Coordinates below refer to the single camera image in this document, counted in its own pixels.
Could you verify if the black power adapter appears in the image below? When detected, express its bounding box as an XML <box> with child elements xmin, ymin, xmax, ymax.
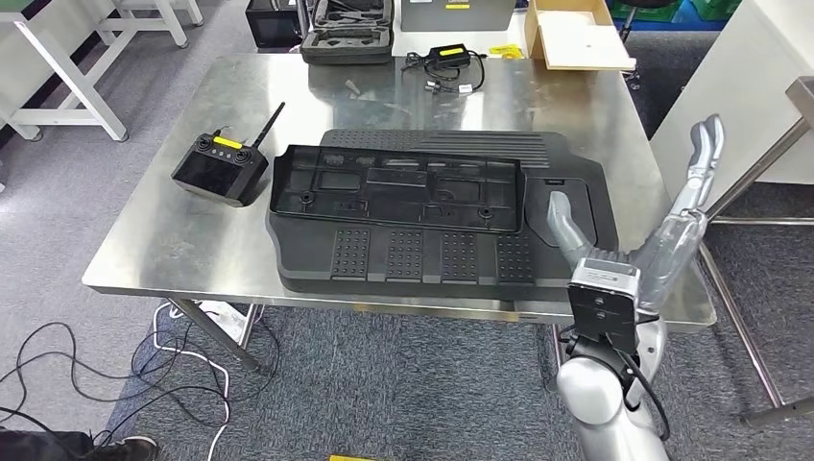
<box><xmin>401</xmin><ymin>42</ymin><xmax>488</xmax><ymax>97</ymax></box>

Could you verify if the black floor cable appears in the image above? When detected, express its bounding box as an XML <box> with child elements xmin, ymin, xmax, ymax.
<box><xmin>0</xmin><ymin>314</ymin><xmax>281</xmax><ymax>447</ymax></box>

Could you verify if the white board panel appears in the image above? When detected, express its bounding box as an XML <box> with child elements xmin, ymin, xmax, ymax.
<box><xmin>648</xmin><ymin>0</ymin><xmax>814</xmax><ymax>205</ymax></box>

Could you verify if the grey flat case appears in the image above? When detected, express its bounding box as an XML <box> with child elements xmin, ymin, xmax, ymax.
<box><xmin>398</xmin><ymin>0</ymin><xmax>517</xmax><ymax>33</ymax></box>

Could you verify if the black foam case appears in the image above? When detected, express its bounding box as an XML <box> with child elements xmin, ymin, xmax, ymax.
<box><xmin>299</xmin><ymin>0</ymin><xmax>395</xmax><ymax>66</ymax></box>

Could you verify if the person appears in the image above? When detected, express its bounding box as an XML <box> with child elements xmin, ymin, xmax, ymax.
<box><xmin>0</xmin><ymin>429</ymin><xmax>159</xmax><ymax>461</ymax></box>

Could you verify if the white power strip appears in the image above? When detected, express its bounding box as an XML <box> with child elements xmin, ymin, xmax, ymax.
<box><xmin>200</xmin><ymin>300</ymin><xmax>246</xmax><ymax>345</ymax></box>

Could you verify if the black swivel chair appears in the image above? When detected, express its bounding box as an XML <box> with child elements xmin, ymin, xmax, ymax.
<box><xmin>613</xmin><ymin>0</ymin><xmax>679</xmax><ymax>90</ymax></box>

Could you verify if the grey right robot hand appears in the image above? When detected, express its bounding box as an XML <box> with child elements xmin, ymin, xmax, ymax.
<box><xmin>546</xmin><ymin>114</ymin><xmax>727</xmax><ymax>313</ymax></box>

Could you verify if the long black plastic part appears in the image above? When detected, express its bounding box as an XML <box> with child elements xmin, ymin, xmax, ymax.
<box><xmin>269</xmin><ymin>144</ymin><xmax>527</xmax><ymax>234</ymax></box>

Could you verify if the black monitor box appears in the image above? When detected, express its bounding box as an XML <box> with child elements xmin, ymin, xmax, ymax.
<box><xmin>244</xmin><ymin>0</ymin><xmax>303</xmax><ymax>51</ymax></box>

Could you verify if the blue plastic crate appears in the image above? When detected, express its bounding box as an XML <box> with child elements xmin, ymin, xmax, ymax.
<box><xmin>607</xmin><ymin>3</ymin><xmax>730</xmax><ymax>33</ymax></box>

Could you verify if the open cardboard box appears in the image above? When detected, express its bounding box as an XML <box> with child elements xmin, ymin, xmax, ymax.
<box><xmin>524</xmin><ymin>0</ymin><xmax>637</xmax><ymax>72</ymax></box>

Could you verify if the white floor cable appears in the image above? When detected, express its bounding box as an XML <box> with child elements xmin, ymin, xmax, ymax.
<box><xmin>152</xmin><ymin>300</ymin><xmax>231</xmax><ymax>461</ymax></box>

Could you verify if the white frame table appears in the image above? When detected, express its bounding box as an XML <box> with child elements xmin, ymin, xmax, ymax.
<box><xmin>95</xmin><ymin>0</ymin><xmax>204</xmax><ymax>49</ymax></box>
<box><xmin>0</xmin><ymin>12</ymin><xmax>129</xmax><ymax>142</ymax></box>

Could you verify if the black remote controller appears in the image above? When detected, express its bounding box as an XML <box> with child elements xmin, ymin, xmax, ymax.
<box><xmin>170</xmin><ymin>101</ymin><xmax>287</xmax><ymax>209</ymax></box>

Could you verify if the large black moulded panel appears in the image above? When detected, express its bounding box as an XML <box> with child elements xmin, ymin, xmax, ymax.
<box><xmin>265</xmin><ymin>129</ymin><xmax>620</xmax><ymax>303</ymax></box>

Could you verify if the green plastic crate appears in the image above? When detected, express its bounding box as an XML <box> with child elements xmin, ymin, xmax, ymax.
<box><xmin>689</xmin><ymin>0</ymin><xmax>742</xmax><ymax>20</ymax></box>

